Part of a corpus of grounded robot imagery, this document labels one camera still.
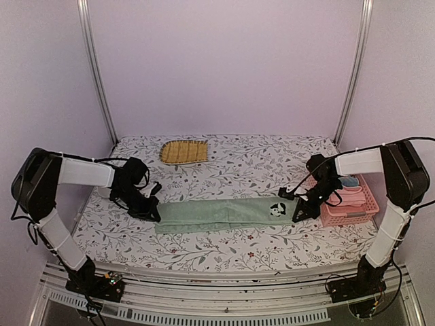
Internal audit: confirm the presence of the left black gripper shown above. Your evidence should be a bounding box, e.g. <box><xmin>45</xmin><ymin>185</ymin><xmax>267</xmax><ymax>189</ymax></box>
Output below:
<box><xmin>113</xmin><ymin>185</ymin><xmax>160</xmax><ymax>222</ymax></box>

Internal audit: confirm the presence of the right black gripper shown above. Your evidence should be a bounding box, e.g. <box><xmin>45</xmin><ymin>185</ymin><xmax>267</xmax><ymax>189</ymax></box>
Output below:
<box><xmin>293</xmin><ymin>179</ymin><xmax>341</xmax><ymax>222</ymax></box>

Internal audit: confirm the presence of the light green towel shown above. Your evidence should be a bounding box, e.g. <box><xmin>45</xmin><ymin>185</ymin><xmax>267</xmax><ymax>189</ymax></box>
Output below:
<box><xmin>154</xmin><ymin>197</ymin><xmax>297</xmax><ymax>234</ymax></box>

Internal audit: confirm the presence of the pink towel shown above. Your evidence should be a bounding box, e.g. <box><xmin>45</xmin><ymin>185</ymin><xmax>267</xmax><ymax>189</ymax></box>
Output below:
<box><xmin>328</xmin><ymin>187</ymin><xmax>366</xmax><ymax>207</ymax></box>

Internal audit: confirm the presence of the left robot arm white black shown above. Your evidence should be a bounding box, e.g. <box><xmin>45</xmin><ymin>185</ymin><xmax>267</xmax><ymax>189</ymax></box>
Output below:
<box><xmin>11</xmin><ymin>147</ymin><xmax>161</xmax><ymax>295</ymax></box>

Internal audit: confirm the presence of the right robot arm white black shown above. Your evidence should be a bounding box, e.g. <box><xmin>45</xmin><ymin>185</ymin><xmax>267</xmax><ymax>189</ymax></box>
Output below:
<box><xmin>279</xmin><ymin>137</ymin><xmax>434</xmax><ymax>296</ymax></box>

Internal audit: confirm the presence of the pink plastic basket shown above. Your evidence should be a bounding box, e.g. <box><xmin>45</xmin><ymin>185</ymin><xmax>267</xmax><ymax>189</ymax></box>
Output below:
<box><xmin>319</xmin><ymin>175</ymin><xmax>379</xmax><ymax>227</ymax></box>

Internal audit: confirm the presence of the blue rolled towel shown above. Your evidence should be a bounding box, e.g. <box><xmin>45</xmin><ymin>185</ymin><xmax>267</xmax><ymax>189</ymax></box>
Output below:
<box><xmin>339</xmin><ymin>176</ymin><xmax>360</xmax><ymax>187</ymax></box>

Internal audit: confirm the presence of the white ceramic bowl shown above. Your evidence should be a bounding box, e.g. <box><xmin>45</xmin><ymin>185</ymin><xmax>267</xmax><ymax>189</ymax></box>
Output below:
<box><xmin>97</xmin><ymin>187</ymin><xmax>111</xmax><ymax>198</ymax></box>

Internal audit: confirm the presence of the woven bamboo tray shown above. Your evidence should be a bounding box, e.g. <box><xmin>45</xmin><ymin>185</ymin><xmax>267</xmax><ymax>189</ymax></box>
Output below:
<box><xmin>159</xmin><ymin>140</ymin><xmax>208</xmax><ymax>165</ymax></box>

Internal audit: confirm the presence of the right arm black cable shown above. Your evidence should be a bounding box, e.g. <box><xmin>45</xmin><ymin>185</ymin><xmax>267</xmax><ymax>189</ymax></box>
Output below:
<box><xmin>288</xmin><ymin>136</ymin><xmax>435</xmax><ymax>194</ymax></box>

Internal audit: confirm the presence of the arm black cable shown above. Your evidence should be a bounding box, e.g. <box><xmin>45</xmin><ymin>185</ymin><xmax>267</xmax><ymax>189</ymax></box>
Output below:
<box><xmin>288</xmin><ymin>136</ymin><xmax>435</xmax><ymax>194</ymax></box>
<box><xmin>10</xmin><ymin>156</ymin><xmax>150</xmax><ymax>245</ymax></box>

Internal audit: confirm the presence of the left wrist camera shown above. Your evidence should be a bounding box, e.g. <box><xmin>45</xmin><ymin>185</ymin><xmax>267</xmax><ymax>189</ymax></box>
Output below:
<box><xmin>143</xmin><ymin>181</ymin><xmax>162</xmax><ymax>198</ymax></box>

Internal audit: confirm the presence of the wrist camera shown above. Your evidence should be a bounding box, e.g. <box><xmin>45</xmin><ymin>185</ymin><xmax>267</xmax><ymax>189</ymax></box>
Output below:
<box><xmin>278</xmin><ymin>187</ymin><xmax>305</xmax><ymax>200</ymax></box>
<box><xmin>143</xmin><ymin>181</ymin><xmax>162</xmax><ymax>198</ymax></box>

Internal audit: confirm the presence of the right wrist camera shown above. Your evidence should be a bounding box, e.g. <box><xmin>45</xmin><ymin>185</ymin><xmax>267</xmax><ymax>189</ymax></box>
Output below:
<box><xmin>278</xmin><ymin>187</ymin><xmax>305</xmax><ymax>200</ymax></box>

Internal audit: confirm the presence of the aluminium front rail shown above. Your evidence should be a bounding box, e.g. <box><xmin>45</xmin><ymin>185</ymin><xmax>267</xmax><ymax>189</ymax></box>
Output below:
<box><xmin>29</xmin><ymin>263</ymin><xmax>426</xmax><ymax>325</ymax></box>

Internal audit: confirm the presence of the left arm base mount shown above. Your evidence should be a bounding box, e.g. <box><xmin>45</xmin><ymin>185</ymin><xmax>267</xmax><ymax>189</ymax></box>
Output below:
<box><xmin>65</xmin><ymin>270</ymin><xmax>125</xmax><ymax>303</ymax></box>

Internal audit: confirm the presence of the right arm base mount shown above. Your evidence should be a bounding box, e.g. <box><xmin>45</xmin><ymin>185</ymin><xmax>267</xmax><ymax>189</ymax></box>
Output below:
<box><xmin>326</xmin><ymin>276</ymin><xmax>387</xmax><ymax>303</ymax></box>

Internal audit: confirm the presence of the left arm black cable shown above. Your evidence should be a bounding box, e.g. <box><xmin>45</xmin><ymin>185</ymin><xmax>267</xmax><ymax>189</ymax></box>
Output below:
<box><xmin>10</xmin><ymin>156</ymin><xmax>150</xmax><ymax>245</ymax></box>

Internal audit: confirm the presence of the right aluminium frame post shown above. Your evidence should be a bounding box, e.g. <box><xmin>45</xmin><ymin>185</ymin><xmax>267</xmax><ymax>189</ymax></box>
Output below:
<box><xmin>334</xmin><ymin>0</ymin><xmax>373</xmax><ymax>147</ymax></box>

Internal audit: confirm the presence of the aluminium frame post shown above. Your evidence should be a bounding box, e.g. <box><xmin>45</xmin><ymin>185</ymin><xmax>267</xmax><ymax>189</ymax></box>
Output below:
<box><xmin>77</xmin><ymin>0</ymin><xmax>119</xmax><ymax>146</ymax></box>
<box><xmin>334</xmin><ymin>0</ymin><xmax>373</xmax><ymax>147</ymax></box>

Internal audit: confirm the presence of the left aluminium frame post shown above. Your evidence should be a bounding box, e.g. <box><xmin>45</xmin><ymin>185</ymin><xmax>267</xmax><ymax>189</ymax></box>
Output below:
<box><xmin>77</xmin><ymin>0</ymin><xmax>119</xmax><ymax>146</ymax></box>

